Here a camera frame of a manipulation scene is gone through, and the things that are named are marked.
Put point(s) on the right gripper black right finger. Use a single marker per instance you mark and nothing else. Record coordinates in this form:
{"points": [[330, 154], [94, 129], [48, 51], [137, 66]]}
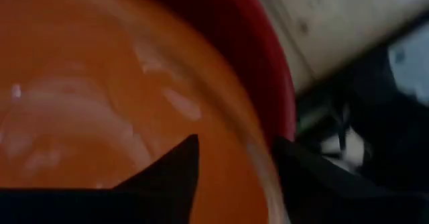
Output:
{"points": [[321, 194]]}

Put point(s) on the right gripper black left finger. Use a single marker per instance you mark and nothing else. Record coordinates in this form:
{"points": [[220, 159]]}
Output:
{"points": [[167, 183]]}

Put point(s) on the orange plastic bowl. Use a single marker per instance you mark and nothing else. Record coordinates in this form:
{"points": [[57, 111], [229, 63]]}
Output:
{"points": [[100, 83]]}

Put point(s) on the red plastic bowl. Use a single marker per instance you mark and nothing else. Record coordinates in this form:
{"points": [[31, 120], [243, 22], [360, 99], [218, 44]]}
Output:
{"points": [[248, 59]]}

